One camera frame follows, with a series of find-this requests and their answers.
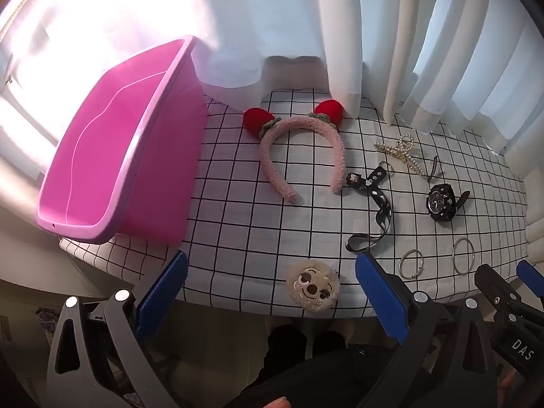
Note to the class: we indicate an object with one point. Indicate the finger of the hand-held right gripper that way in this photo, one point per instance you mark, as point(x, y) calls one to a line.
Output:
point(531, 276)
point(495, 284)

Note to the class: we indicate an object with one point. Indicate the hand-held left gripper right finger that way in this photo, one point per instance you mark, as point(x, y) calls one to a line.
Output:
point(382, 297)

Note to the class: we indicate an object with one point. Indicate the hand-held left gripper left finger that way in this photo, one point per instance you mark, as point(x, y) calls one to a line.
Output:
point(163, 293)

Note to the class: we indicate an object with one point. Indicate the silver bangle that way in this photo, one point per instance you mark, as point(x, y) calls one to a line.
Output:
point(400, 263)
point(454, 255)

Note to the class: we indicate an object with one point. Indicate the beige plush sloth face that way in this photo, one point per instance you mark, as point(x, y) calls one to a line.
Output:
point(312, 284)

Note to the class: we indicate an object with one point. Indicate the black wrist watch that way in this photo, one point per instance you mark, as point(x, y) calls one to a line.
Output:
point(440, 202)

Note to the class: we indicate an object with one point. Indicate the pink plastic tub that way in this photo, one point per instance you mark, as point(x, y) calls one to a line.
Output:
point(106, 136)

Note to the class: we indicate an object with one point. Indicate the person's right hand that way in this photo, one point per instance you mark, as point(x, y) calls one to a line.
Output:
point(508, 386)

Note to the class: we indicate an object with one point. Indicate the person's left hand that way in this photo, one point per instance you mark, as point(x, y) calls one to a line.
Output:
point(277, 403)

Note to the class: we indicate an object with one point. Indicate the person's dark trousers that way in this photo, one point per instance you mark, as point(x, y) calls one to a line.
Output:
point(323, 374)

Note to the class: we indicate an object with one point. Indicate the pearl hair claw clip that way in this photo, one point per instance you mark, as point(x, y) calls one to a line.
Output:
point(401, 153)

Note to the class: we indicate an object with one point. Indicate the pink fluffy strawberry headband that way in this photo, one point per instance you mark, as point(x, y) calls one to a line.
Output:
point(297, 125)

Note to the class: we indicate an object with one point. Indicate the white pleated curtain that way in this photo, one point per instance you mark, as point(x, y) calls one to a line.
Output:
point(425, 51)

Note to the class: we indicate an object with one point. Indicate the white sheer curtain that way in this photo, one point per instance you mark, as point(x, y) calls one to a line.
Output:
point(255, 29)

